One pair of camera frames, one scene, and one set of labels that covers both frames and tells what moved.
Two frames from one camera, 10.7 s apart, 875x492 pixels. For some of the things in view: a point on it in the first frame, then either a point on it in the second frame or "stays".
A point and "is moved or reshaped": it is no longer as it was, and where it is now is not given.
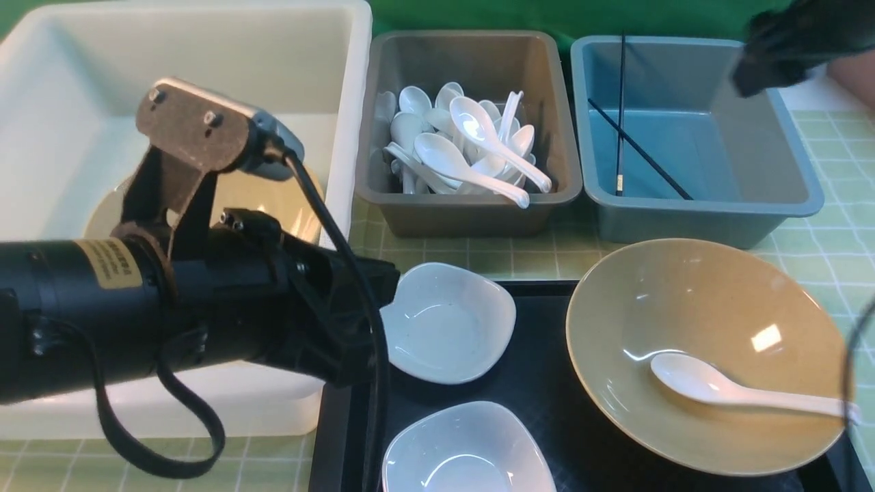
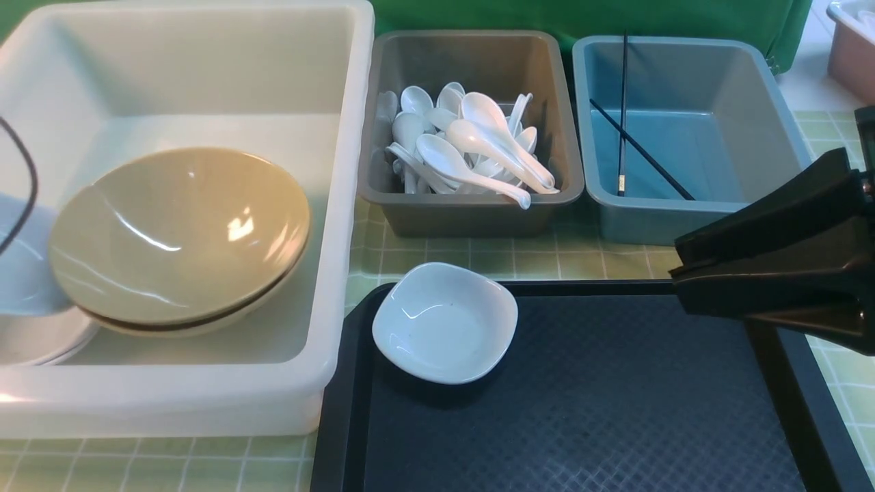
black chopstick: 619,175 stays
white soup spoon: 698,378 -> 469,137
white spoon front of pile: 444,156 stays
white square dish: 469,446 -> 28,283
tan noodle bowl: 750,319 is moved or reshaped
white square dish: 448,324 stays
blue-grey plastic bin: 671,153 stays
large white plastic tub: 74,83 stays
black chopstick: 664,175 stays
